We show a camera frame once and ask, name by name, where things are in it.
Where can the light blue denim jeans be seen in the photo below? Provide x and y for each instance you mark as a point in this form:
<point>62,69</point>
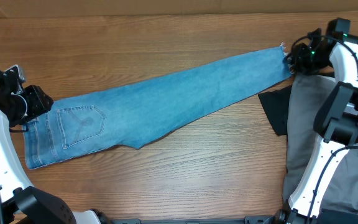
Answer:
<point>140,113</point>

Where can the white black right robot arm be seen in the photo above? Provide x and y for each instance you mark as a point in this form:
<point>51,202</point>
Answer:
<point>336,122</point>

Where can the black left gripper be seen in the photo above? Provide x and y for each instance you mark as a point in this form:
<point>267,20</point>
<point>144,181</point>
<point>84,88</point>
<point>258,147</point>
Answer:
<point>37,97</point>

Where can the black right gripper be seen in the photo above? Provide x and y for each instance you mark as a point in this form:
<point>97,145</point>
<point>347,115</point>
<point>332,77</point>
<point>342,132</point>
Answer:
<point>299,59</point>

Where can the black garment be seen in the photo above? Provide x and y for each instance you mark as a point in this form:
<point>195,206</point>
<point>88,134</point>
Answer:
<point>273,109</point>

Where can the black table edge rail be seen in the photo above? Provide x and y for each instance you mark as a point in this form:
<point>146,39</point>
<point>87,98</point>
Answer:
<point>246,220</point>

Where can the grey garment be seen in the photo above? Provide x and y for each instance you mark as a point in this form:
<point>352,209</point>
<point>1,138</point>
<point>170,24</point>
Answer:
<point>322,173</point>

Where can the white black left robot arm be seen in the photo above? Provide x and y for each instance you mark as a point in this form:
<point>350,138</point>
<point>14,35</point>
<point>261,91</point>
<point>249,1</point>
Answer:
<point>18,195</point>

